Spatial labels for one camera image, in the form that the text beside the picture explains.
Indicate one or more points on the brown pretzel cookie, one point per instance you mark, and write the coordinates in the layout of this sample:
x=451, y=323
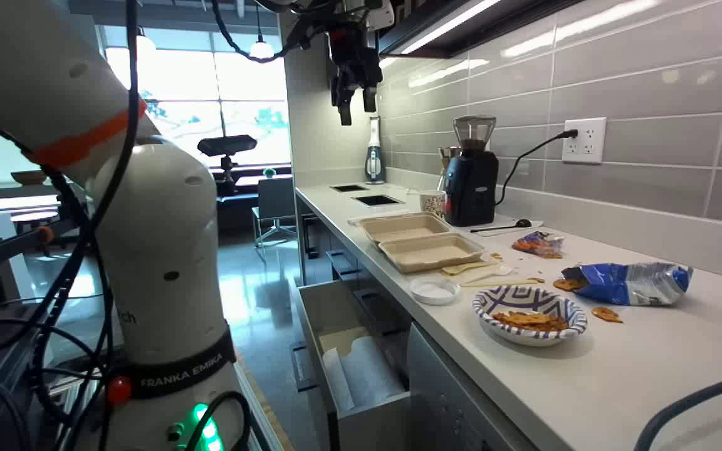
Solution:
x=566, y=284
x=605, y=313

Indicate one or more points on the black camera on tripod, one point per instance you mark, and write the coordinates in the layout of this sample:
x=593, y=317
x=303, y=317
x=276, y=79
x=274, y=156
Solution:
x=227, y=143

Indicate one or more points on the clear soap bottle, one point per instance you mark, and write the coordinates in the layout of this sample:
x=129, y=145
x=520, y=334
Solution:
x=373, y=154

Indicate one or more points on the hanging pendant lamp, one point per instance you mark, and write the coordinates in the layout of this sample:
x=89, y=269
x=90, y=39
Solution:
x=261, y=47

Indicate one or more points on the open grey drawer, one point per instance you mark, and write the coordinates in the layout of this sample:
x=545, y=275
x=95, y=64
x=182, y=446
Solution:
x=376, y=422

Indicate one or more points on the grey office chair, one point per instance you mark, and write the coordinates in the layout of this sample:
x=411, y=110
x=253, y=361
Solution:
x=274, y=202

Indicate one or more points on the open styrofoam clamshell container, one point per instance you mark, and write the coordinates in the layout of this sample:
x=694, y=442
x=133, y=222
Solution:
x=425, y=247

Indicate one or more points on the blue patterned paper bowl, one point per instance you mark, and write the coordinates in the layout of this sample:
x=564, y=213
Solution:
x=530, y=334

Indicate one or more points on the white wall outlet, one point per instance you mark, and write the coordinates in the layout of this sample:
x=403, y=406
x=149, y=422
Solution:
x=585, y=141

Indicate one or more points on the orange snack packet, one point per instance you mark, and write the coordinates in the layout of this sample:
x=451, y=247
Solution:
x=538, y=243

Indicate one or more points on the black spoon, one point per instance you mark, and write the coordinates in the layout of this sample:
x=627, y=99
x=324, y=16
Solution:
x=522, y=224

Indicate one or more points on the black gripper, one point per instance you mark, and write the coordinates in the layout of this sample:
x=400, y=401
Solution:
x=353, y=54

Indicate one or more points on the brown cereal flakes pile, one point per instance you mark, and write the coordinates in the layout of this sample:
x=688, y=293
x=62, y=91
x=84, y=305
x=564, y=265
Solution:
x=530, y=318

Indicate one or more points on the blue snack bag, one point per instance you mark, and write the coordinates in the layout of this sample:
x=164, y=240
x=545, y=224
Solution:
x=627, y=284

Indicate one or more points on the printed paper cup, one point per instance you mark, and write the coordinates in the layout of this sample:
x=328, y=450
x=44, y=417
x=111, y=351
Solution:
x=432, y=203

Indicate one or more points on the black coffee grinder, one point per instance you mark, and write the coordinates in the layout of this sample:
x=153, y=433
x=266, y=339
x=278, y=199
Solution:
x=469, y=183

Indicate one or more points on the white paper roll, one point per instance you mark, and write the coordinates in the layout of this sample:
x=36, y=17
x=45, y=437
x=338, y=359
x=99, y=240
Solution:
x=337, y=378
x=373, y=371

